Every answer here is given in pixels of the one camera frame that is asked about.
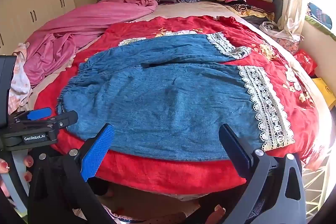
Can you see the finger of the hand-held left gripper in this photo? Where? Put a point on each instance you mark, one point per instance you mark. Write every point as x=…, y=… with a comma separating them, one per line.
x=65, y=119
x=39, y=113

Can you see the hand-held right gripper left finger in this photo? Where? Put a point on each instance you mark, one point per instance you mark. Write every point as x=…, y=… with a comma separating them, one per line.
x=98, y=151

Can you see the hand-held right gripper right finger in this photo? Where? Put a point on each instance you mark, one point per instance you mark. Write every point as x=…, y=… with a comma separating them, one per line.
x=237, y=155

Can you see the blue pants with lace trim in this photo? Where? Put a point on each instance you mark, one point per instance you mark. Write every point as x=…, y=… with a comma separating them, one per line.
x=170, y=108

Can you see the person's left hand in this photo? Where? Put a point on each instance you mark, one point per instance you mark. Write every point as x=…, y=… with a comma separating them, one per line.
x=27, y=161

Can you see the pale floral cloth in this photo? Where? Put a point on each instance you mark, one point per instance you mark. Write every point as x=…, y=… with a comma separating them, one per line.
x=19, y=82

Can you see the red floral blanket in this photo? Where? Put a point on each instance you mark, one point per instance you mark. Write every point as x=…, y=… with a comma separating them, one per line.
x=157, y=174

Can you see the white metal rack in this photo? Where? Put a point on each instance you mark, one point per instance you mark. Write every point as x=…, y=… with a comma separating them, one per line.
x=315, y=187

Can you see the pink blanket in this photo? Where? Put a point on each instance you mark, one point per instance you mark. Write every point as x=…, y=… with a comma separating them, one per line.
x=78, y=29

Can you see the yellow box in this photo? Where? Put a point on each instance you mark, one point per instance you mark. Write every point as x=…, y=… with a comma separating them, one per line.
x=325, y=91

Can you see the red box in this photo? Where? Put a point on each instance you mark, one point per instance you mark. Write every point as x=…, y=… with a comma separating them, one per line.
x=305, y=61

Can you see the pink floral cloth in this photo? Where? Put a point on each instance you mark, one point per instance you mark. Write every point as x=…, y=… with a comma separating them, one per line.
x=288, y=45

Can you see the white crumpled cloth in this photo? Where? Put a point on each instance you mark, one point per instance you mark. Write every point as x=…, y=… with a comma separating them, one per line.
x=275, y=31

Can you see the green-edged cloth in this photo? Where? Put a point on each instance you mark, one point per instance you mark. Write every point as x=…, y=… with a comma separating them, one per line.
x=320, y=28

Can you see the beige bed sheet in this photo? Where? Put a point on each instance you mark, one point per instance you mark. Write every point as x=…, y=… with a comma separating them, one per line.
x=189, y=10

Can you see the teal bag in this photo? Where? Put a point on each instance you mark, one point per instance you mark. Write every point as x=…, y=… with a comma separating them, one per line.
x=319, y=15

